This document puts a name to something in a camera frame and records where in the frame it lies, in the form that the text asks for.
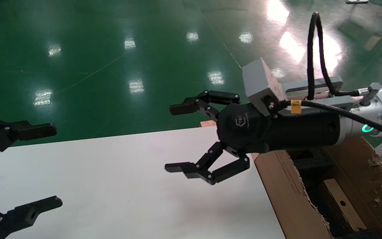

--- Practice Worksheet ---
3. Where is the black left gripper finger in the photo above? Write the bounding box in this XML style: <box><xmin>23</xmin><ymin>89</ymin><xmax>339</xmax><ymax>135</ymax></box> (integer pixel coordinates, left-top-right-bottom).
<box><xmin>0</xmin><ymin>196</ymin><xmax>63</xmax><ymax>239</ymax></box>
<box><xmin>0</xmin><ymin>119</ymin><xmax>57</xmax><ymax>167</ymax></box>

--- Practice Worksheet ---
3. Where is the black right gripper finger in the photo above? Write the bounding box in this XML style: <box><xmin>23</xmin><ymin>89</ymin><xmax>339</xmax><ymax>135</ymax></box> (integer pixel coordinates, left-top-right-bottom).
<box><xmin>169</xmin><ymin>90</ymin><xmax>240</xmax><ymax>121</ymax></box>
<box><xmin>164</xmin><ymin>141</ymin><xmax>250</xmax><ymax>185</ymax></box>

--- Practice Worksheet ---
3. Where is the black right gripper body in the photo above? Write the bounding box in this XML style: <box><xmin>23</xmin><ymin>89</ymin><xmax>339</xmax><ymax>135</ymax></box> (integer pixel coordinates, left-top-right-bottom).
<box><xmin>217</xmin><ymin>102</ymin><xmax>341</xmax><ymax>155</ymax></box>

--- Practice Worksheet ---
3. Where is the small wood-pattern box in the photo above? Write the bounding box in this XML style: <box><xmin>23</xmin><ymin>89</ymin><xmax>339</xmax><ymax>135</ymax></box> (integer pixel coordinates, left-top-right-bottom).
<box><xmin>324</xmin><ymin>178</ymin><xmax>367</xmax><ymax>233</ymax></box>

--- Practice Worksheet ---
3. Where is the big cardboard box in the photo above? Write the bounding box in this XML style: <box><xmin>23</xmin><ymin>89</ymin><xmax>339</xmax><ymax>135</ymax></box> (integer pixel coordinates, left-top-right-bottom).
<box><xmin>253</xmin><ymin>134</ymin><xmax>382</xmax><ymax>239</ymax></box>

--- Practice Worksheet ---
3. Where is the black foam block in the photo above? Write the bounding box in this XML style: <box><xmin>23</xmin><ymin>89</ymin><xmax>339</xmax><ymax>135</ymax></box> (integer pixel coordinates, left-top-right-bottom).
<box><xmin>292</xmin><ymin>149</ymin><xmax>335</xmax><ymax>170</ymax></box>

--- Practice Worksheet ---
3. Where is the thick black cable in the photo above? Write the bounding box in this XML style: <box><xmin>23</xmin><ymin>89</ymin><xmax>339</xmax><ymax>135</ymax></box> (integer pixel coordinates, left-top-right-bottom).
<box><xmin>272</xmin><ymin>100</ymin><xmax>382</xmax><ymax>140</ymax></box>

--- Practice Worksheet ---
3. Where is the black looped cable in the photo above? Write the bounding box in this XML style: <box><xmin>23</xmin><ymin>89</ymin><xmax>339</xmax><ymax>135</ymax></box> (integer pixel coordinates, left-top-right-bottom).
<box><xmin>306</xmin><ymin>12</ymin><xmax>364</xmax><ymax>101</ymax></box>

